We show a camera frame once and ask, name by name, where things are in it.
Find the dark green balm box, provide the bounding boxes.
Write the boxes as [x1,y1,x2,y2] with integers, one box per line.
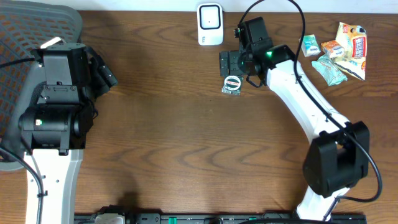
[221,75,243,95]

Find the small teal snack box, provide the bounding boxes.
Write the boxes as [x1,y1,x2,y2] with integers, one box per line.
[301,34,321,57]

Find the small orange snack box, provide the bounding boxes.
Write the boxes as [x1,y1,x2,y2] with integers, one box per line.
[321,40,345,58]

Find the teal snack pack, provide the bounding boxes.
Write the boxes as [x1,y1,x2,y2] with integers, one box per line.
[312,55,348,86]

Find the yellow snack chip bag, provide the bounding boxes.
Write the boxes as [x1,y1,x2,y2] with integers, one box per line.
[333,22,368,81]

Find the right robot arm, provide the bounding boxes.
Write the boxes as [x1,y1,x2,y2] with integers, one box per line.
[220,17,369,221]

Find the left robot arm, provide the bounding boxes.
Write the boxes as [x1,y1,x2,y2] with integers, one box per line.
[17,37,118,223]

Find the white barcode scanner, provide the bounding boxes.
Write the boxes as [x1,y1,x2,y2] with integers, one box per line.
[197,3,224,46]

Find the dark grey plastic basket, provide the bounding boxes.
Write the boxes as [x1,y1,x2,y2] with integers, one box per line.
[1,1,83,157]

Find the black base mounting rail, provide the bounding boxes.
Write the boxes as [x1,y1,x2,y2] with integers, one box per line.
[73,212,368,224]

